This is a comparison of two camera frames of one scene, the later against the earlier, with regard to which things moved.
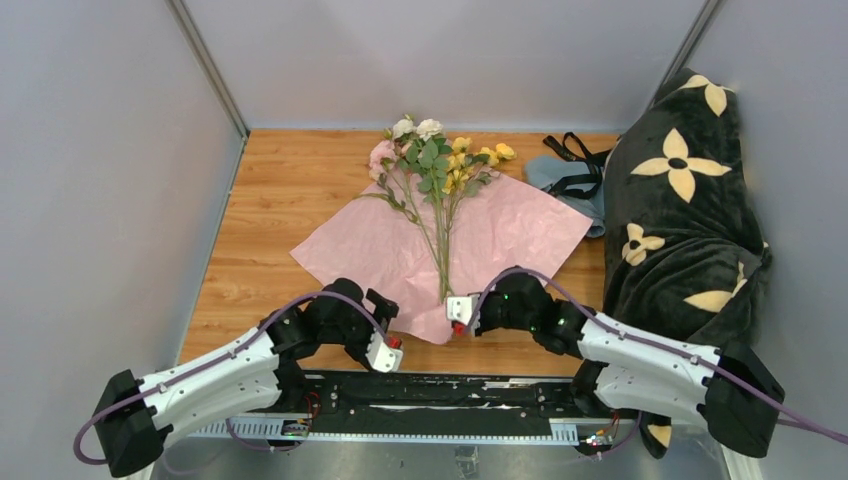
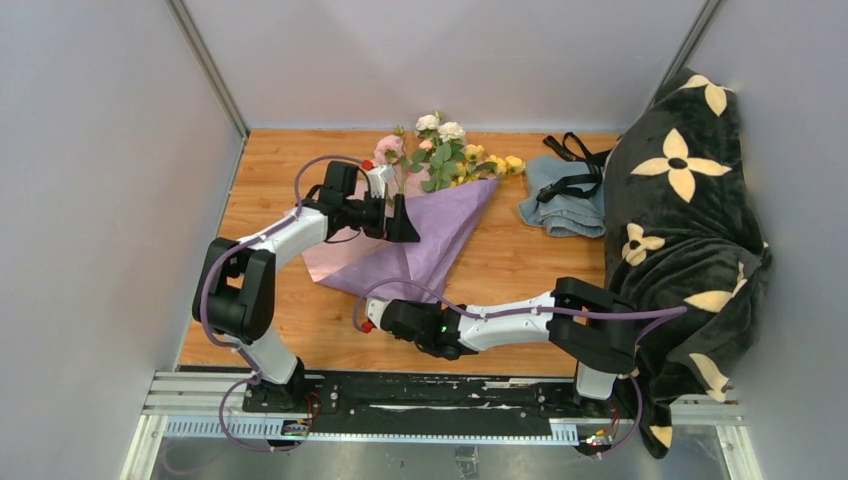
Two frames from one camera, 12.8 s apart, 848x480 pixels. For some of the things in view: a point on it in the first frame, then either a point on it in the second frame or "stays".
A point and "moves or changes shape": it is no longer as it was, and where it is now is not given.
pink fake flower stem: [383, 155] moves or changes shape
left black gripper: [386, 307] → [398, 229]
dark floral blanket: [686, 253] stays
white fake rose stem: [424, 146] moves or changes shape
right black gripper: [482, 325] → [435, 308]
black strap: [575, 151] stays
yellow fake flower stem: [471, 168] moves or changes shape
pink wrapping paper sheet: [506, 226] moves or changes shape
